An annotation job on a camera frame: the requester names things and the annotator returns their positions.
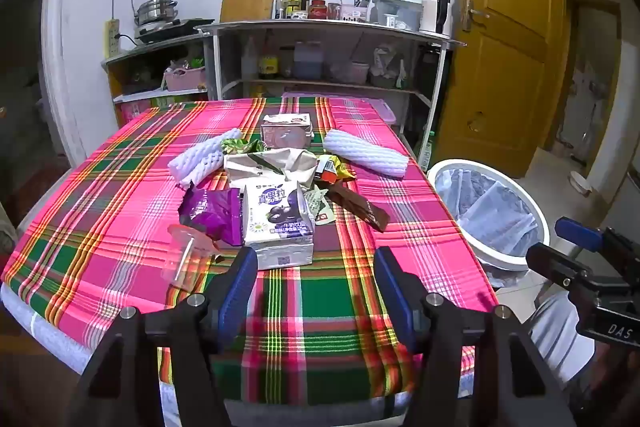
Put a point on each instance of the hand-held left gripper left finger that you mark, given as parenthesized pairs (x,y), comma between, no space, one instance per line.
(237,292)

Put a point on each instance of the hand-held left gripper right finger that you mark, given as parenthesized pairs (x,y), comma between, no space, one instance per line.
(395,302)

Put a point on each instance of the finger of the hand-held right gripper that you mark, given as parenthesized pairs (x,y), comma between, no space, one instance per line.
(580,234)
(555,264)

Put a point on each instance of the white round trash bin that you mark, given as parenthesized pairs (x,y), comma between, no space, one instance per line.
(500,263)

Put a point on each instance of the white purple milk carton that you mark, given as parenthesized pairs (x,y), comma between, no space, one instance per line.
(275,227)

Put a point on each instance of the beige paper bag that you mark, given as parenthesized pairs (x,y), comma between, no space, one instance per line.
(270,167)

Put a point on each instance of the yellow snack wrapper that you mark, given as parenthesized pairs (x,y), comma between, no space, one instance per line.
(341,167)

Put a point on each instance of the white bowl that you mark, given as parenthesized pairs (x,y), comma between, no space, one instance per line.
(580,183)

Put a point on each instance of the clear plastic cup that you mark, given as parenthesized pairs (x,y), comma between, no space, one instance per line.
(185,257)

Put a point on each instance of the person's grey clothing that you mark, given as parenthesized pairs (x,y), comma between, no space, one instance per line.
(555,337)

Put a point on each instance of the clear bin liner bag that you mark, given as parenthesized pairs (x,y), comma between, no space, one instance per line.
(490,212)

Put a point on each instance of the purple snack packet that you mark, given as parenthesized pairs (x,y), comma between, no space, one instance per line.
(210,212)

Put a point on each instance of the brown snack wrapper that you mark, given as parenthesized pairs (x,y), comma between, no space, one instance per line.
(360,207)

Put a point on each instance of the small green white sachet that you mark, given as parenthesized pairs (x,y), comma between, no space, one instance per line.
(317,206)

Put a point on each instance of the white foam net sleeve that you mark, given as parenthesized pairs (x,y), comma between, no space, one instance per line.
(200,157)
(365,152)

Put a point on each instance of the green snack bag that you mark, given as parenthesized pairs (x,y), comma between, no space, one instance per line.
(235,146)

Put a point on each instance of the large green plastic bottle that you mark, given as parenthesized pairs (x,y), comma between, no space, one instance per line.
(426,154)

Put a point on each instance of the pink green plaid tablecloth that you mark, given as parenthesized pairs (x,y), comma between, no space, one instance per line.
(105,207)

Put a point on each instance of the clear plastic box pink label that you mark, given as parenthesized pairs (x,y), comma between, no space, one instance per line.
(285,134)

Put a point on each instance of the pale grey under cloth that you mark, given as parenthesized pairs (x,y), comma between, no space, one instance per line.
(55,339)

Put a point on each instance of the storage box pink lid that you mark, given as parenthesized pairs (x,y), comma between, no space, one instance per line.
(382,112)

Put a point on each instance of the yellow wooden door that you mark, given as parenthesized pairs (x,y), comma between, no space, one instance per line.
(500,57)

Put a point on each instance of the pink plastic basket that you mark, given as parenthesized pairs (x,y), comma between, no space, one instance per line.
(185,79)

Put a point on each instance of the white plastic bottle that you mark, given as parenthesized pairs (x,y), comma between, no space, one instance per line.
(249,62)

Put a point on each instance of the dark sauce bottle yellow label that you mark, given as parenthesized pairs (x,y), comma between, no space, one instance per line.
(268,63)

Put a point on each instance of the small brown jar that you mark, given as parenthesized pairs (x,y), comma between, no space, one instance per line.
(286,64)

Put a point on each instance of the pink plastic tub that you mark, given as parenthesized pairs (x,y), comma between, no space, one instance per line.
(352,72)

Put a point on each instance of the bundle of plastic bags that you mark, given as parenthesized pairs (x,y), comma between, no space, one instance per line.
(390,64)

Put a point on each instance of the dark liquid plastic jug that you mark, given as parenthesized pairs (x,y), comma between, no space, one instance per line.
(307,62)

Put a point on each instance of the small wooden shelf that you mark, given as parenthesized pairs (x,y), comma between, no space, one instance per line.
(150,48)

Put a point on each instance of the white black electric kettle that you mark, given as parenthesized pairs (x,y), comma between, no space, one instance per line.
(434,9)

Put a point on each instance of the black induction cooker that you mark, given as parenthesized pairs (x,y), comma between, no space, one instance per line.
(170,30)

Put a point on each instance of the grey metal shelf rack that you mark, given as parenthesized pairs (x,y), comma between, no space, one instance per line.
(325,27)

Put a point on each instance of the yellow power strip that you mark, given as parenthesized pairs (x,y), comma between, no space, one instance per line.
(112,39)

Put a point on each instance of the clear lidded storage container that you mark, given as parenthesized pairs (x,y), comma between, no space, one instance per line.
(400,9)

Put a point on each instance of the pink knife holder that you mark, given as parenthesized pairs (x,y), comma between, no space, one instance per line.
(356,14)

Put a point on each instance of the clear oil bottle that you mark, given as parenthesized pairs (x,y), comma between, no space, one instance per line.
(282,4)

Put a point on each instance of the steel steamer pot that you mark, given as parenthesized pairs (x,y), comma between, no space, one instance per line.
(157,12)

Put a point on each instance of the red sauce jar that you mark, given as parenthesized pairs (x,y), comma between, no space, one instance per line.
(318,10)

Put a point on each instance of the small glass jar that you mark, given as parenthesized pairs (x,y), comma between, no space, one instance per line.
(334,12)

